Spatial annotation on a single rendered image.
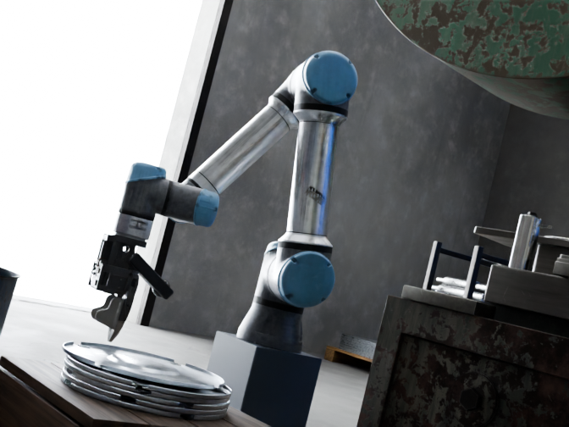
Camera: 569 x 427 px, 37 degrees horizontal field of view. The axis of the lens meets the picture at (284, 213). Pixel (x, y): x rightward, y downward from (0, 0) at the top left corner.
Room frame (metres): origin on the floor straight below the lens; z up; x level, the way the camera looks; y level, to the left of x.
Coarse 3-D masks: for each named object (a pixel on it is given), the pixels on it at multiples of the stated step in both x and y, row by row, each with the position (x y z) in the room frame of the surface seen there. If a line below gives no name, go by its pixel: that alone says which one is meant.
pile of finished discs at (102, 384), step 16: (64, 368) 1.42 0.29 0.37; (80, 368) 1.37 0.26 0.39; (96, 368) 1.40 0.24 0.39; (80, 384) 1.36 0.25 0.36; (96, 384) 1.34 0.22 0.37; (112, 384) 1.33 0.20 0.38; (128, 384) 1.33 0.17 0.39; (144, 384) 1.36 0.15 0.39; (160, 384) 1.40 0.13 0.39; (112, 400) 1.33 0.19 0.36; (128, 400) 1.38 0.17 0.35; (144, 400) 1.33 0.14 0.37; (160, 400) 1.33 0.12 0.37; (176, 400) 1.34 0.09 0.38; (192, 400) 1.36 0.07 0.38; (208, 400) 1.38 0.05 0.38; (224, 400) 1.43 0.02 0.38; (176, 416) 1.35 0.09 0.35; (192, 416) 1.38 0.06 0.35; (208, 416) 1.39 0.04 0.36; (224, 416) 1.46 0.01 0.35
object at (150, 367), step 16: (80, 352) 1.47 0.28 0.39; (96, 352) 1.51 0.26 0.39; (112, 352) 1.56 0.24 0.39; (128, 352) 1.62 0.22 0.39; (144, 352) 1.65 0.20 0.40; (112, 368) 1.36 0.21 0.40; (128, 368) 1.43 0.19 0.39; (144, 368) 1.45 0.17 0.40; (160, 368) 1.48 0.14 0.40; (176, 368) 1.58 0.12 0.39; (192, 368) 1.62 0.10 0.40; (176, 384) 1.38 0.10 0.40; (192, 384) 1.40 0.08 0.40; (208, 384) 1.48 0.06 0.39
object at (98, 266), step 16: (112, 240) 1.68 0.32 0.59; (128, 240) 1.67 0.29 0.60; (112, 256) 1.68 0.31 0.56; (128, 256) 1.70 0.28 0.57; (96, 272) 1.68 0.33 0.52; (112, 272) 1.67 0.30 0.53; (128, 272) 1.68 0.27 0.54; (96, 288) 1.66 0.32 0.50; (112, 288) 1.68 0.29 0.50; (128, 288) 1.68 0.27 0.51
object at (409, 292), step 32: (416, 288) 1.34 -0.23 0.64; (384, 320) 1.38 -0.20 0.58; (416, 320) 1.34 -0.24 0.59; (448, 320) 1.30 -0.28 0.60; (480, 320) 1.26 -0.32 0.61; (384, 352) 1.37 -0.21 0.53; (416, 352) 1.33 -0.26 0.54; (448, 352) 1.29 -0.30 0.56; (480, 352) 1.25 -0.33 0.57; (512, 352) 1.21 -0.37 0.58; (544, 352) 1.18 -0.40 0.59; (384, 384) 1.36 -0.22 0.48; (416, 384) 1.32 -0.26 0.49; (448, 384) 1.28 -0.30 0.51; (480, 384) 1.23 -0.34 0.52; (512, 384) 1.21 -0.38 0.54; (544, 384) 1.18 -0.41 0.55; (384, 416) 1.36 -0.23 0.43; (416, 416) 1.32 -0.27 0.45; (448, 416) 1.28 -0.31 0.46; (480, 416) 1.22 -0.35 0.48; (512, 416) 1.20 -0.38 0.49; (544, 416) 1.17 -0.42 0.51
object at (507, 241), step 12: (480, 228) 1.51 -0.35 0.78; (492, 240) 1.57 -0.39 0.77; (504, 240) 1.52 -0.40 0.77; (540, 240) 1.42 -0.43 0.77; (552, 240) 1.41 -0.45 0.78; (564, 240) 1.39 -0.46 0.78; (540, 252) 1.44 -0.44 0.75; (552, 252) 1.42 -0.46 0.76; (564, 252) 1.41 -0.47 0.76; (540, 264) 1.44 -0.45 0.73; (552, 264) 1.42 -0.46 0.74
